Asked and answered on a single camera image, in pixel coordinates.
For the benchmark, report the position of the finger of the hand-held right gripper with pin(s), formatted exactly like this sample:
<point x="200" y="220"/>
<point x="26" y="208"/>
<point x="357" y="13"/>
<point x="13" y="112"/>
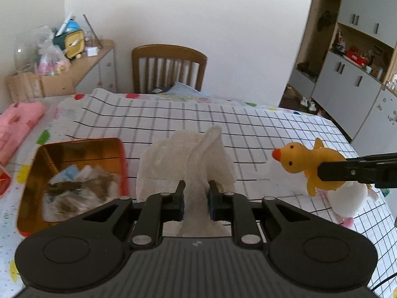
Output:
<point x="380" y="157"/>
<point x="341" y="172"/>

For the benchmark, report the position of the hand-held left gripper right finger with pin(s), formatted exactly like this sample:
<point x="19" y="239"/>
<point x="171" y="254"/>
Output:
<point x="211" y="205"/>

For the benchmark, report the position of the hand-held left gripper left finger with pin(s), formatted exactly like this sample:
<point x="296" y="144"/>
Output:
<point x="182" y="203"/>

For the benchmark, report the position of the white gauze cloth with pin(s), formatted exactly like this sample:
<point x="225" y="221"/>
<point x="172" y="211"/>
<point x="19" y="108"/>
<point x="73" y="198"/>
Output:
<point x="186" y="161"/>

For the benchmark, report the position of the yellow rubber duck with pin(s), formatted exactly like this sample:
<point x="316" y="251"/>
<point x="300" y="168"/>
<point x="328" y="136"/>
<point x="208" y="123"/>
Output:
<point x="297" y="158"/>

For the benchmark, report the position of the orange metal tin tray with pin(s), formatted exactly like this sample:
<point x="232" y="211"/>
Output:
<point x="93" y="152"/>

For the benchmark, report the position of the brown and white furry plush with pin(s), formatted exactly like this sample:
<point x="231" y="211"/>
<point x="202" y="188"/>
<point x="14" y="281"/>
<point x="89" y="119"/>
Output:
<point x="77" y="196"/>

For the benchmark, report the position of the blue printed packet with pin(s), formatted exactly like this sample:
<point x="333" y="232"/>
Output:
<point x="70" y="172"/>

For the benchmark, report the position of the white plush toy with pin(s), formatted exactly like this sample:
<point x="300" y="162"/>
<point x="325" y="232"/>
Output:
<point x="350" y="202"/>

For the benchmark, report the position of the white shoe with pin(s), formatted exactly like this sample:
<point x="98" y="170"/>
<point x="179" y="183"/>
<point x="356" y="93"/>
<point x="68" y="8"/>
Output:
<point x="313" y="107"/>
<point x="304" y="102"/>

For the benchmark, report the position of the red box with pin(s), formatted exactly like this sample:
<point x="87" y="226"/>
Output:
<point x="356" y="56"/>

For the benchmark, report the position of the wooden cabinet with white doors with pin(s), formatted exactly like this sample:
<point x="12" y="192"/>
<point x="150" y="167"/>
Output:
<point x="106" y="72"/>

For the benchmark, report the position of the brown wooden chair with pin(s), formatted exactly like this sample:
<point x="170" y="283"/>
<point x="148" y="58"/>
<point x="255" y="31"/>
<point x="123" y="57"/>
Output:
<point x="169" y="51"/>

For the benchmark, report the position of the cardboard box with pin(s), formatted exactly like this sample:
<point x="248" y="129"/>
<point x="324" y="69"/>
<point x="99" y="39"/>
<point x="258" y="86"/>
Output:
<point x="52" y="85"/>

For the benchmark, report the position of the small white box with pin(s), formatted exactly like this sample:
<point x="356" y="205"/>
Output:
<point x="92" y="52"/>

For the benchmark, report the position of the pink folded cloth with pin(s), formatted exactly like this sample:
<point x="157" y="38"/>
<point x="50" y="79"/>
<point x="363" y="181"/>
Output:
<point x="18" y="121"/>

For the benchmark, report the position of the yellow and green tissue box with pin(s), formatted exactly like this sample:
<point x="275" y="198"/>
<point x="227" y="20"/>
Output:
<point x="73" y="45"/>

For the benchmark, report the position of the clear plastic bag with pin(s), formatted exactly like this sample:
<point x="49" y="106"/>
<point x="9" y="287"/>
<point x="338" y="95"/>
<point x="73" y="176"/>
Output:
<point x="51" y="62"/>

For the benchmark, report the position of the thin metal rod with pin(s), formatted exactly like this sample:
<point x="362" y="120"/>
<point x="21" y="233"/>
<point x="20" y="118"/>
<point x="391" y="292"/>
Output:
<point x="93" y="32"/>

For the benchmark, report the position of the small blue globe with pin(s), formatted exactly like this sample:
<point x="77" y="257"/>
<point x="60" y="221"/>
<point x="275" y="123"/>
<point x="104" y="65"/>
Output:
<point x="73" y="25"/>

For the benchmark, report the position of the white marker pen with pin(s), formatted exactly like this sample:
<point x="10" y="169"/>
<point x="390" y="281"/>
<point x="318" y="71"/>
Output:
<point x="65" y="23"/>

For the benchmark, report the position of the grey and wooden wall cabinet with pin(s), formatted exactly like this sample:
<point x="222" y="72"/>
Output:
<point x="341" y="83"/>

